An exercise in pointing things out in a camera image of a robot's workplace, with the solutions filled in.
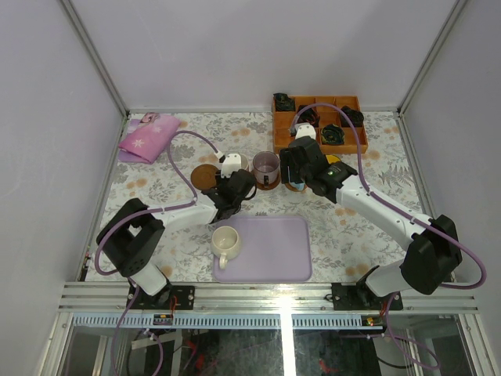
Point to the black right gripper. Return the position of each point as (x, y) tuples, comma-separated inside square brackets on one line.
[(287, 159)]

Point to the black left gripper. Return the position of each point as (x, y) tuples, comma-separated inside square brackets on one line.
[(241, 182)]

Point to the cream mug blue handle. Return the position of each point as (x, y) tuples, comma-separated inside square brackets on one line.
[(296, 185)]

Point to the yellow mug black rim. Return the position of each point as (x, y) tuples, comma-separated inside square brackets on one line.
[(332, 159)]

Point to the light wooden coaster front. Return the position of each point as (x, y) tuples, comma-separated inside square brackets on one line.
[(294, 189)]

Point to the cream mug pink handle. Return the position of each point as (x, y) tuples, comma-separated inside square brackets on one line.
[(244, 163)]

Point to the purple glass mug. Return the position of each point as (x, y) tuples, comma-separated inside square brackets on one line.
[(266, 168)]

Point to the dark grooved wooden coaster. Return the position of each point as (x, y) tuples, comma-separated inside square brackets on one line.
[(274, 185)]

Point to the cream white mug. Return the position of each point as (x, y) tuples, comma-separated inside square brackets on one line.
[(226, 244)]

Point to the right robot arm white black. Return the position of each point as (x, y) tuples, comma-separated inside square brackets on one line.
[(430, 245)]

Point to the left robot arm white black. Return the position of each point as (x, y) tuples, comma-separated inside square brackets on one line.
[(130, 238)]

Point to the rolled dark sock front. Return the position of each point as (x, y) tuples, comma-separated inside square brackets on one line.
[(332, 135)]

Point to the rolled dark sock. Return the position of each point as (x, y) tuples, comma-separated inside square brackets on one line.
[(332, 135), (309, 116), (356, 117), (284, 103)]

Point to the orange wooden compartment box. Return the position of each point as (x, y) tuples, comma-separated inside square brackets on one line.
[(282, 122)]

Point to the rolled dark sock middle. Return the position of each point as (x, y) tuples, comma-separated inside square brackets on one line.
[(309, 116)]

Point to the rolled dark sock far left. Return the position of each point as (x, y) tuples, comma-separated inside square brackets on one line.
[(284, 103)]

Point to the rolled dark sock right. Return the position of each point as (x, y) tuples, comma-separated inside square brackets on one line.
[(356, 117)]

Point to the lavender serving tray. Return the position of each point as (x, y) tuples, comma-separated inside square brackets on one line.
[(275, 249)]

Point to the pink folded cloth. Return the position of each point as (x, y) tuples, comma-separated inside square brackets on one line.
[(147, 138)]

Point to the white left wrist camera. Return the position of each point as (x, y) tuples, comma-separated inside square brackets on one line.
[(231, 163)]

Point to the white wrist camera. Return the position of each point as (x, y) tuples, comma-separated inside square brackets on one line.
[(304, 130), (231, 163)]

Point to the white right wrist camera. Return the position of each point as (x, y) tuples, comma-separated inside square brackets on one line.
[(304, 130)]

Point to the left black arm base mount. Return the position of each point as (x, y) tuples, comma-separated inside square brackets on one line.
[(171, 297)]

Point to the blue slotted cable duct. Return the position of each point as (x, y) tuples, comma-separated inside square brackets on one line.
[(201, 321)]

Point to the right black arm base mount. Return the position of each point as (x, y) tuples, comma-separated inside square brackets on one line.
[(356, 297)]

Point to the aluminium front rail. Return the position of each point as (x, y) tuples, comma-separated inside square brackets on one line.
[(100, 297)]

